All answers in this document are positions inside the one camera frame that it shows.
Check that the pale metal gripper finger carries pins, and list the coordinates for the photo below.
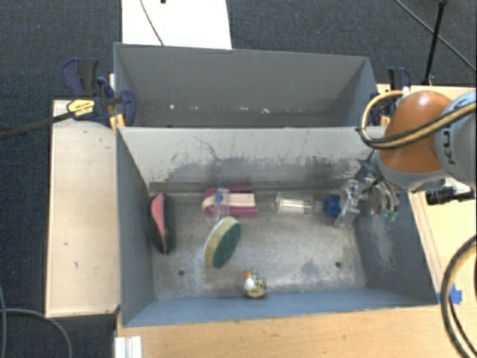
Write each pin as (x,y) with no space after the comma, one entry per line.
(346,215)
(352,192)

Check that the black cylinder on white bracket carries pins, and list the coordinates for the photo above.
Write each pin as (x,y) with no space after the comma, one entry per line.
(445,195)

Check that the grey metal bin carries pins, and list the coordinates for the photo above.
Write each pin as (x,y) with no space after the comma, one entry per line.
(283,244)

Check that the red and black oval pad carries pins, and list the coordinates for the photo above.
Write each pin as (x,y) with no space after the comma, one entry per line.
(159,222)

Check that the small clear blue-topped bottle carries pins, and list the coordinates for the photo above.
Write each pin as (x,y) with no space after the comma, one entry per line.
(221,203)

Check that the yellow and green round sponge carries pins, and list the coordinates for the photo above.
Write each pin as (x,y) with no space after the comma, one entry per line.
(223,242)

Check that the purple and white box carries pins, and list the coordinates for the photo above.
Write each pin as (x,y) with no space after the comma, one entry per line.
(242,201)

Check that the pale wood board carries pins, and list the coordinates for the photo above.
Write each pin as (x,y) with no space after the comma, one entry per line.
(83,218)

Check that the clear plastic bottle blue cap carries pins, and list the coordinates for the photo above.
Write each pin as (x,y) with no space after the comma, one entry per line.
(294,204)

